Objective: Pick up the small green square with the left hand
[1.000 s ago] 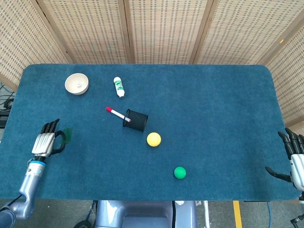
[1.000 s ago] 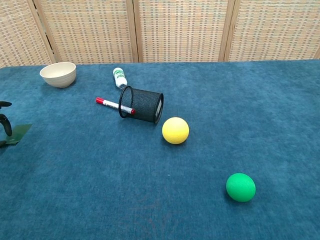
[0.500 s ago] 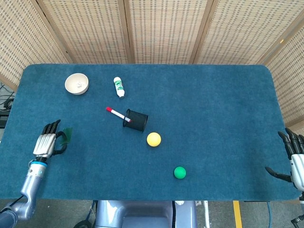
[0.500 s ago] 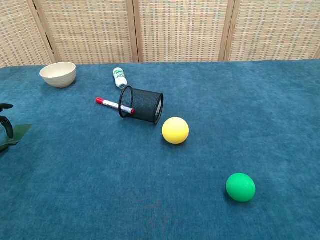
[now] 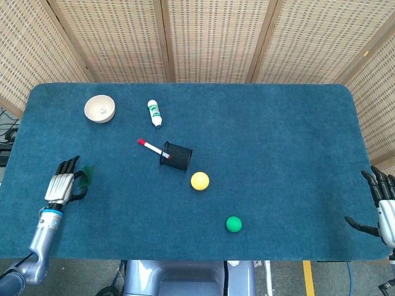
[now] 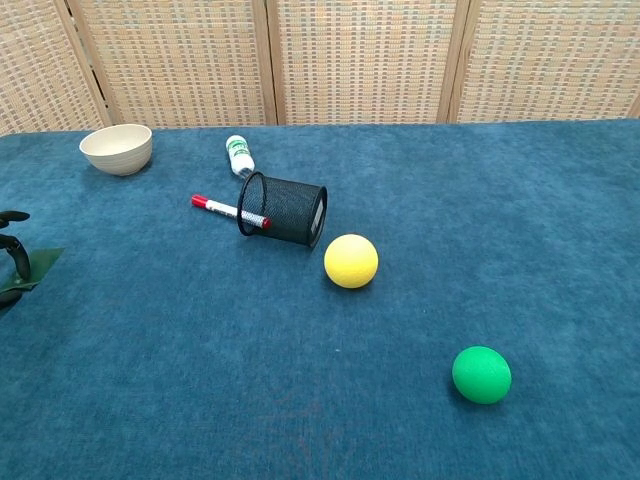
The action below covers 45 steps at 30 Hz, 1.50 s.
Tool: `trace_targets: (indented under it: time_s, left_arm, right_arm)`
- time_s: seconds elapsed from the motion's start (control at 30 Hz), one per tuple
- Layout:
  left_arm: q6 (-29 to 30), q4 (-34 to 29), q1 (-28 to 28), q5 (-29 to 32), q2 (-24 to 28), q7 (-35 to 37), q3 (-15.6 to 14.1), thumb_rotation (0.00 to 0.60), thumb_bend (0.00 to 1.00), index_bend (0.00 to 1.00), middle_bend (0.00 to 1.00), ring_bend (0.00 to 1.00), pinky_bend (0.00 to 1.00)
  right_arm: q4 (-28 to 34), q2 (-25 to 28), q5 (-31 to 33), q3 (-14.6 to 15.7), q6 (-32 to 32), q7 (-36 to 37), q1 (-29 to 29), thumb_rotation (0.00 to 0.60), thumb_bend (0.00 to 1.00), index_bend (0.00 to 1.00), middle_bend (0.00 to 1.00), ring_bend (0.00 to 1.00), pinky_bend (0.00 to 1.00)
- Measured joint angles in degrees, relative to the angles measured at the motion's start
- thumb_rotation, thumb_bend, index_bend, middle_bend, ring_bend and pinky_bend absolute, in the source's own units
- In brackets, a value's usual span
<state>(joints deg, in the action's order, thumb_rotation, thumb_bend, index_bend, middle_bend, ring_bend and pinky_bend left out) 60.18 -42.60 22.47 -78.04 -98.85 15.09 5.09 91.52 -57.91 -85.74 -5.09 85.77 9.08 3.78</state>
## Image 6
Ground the yellow foam ball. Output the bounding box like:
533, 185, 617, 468
323, 233, 380, 290

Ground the green tape strip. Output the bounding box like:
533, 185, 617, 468
0, 247, 66, 295

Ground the green foam ball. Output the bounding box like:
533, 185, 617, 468
452, 345, 513, 406

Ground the small white plastic bottle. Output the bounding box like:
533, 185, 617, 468
225, 134, 256, 178

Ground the blue velvet tablecloth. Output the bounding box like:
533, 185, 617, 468
0, 117, 640, 480

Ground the black mesh pen holder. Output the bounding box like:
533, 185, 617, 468
236, 171, 329, 250

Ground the woven folding screen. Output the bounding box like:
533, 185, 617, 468
0, 0, 640, 137

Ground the red capped white marker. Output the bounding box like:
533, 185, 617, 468
191, 193, 273, 232

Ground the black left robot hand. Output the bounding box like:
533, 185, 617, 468
0, 210, 32, 314

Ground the cream ribbed bowl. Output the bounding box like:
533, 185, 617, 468
78, 123, 154, 177

